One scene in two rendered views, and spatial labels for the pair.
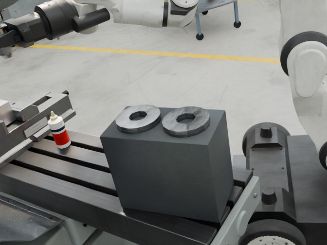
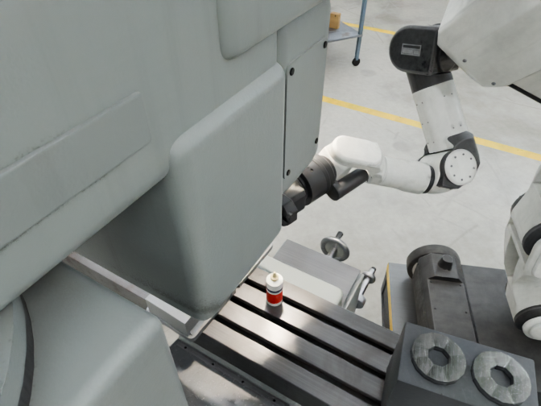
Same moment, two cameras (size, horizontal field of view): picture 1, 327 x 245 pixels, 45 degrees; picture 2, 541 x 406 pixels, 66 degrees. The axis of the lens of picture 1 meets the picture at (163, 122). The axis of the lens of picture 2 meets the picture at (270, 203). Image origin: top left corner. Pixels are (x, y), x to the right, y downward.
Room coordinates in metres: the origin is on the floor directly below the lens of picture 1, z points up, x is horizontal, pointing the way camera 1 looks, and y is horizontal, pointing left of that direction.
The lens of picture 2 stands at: (0.38, 0.38, 1.78)
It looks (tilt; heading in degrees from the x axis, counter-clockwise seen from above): 42 degrees down; 352
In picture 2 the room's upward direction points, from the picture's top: straight up
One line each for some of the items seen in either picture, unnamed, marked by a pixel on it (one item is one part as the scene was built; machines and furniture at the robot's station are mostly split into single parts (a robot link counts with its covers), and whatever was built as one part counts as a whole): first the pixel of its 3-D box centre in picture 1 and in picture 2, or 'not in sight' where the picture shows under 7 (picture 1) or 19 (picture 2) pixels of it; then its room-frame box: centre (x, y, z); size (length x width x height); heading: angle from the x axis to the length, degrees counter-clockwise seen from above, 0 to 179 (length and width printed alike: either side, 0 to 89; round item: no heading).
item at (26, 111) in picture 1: (16, 108); not in sight; (1.08, 0.42, 0.99); 0.12 x 0.06 x 0.04; 50
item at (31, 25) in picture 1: (36, 26); (290, 191); (1.00, 0.26, 1.24); 0.13 x 0.12 x 0.10; 33
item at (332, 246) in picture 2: not in sight; (330, 254); (1.34, 0.02, 0.60); 0.16 x 0.12 x 0.12; 142
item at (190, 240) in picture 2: not in sight; (163, 168); (0.79, 0.45, 1.47); 0.24 x 0.19 x 0.26; 52
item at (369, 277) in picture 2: not in sight; (365, 284); (1.27, -0.11, 0.48); 0.22 x 0.06 x 0.06; 142
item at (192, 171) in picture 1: (170, 158); (452, 391); (0.66, 0.00, 1.00); 0.22 x 0.12 x 0.20; 62
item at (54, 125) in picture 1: (58, 128); (274, 286); (0.97, 0.29, 0.96); 0.04 x 0.04 x 0.11
